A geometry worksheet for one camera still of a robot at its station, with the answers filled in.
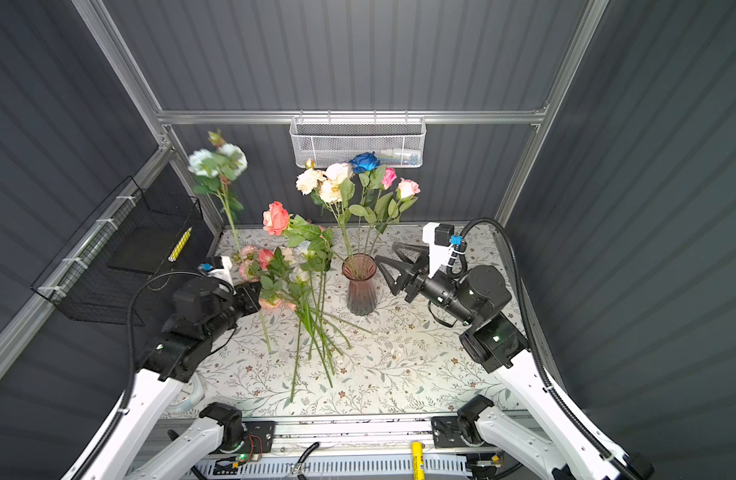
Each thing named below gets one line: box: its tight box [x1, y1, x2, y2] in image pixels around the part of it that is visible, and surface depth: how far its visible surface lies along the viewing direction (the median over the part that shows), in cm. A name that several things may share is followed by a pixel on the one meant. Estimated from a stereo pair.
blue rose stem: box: [349, 151, 386, 254], surface depth 75 cm
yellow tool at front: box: [411, 442, 425, 480], surface depth 71 cm
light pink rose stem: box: [370, 178, 421, 255], surface depth 76 cm
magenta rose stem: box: [369, 167, 398, 256], surface depth 79 cm
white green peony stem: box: [188, 131, 273, 345], surface depth 74 cm
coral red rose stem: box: [262, 201, 333, 272], surface depth 72 cm
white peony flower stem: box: [296, 159, 359, 241], surface depth 75 cm
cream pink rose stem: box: [326, 163, 357, 265], surface depth 74 cm
